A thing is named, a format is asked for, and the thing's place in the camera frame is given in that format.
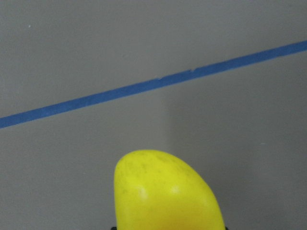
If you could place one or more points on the yellow mango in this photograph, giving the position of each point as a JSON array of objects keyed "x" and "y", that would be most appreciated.
[{"x": 155, "y": 190}]

